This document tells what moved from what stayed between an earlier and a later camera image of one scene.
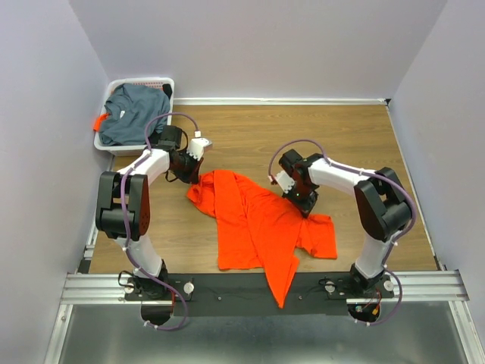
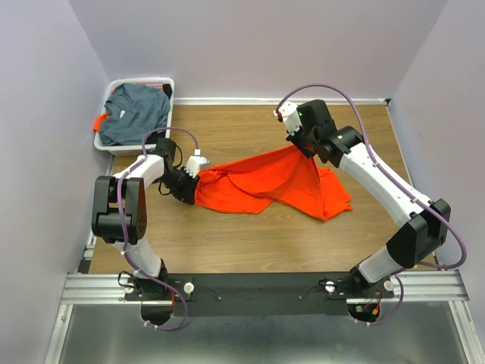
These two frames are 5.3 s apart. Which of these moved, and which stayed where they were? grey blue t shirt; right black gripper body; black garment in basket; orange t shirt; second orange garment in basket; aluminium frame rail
Moved: orange t shirt; right black gripper body
Stayed: second orange garment in basket; aluminium frame rail; grey blue t shirt; black garment in basket
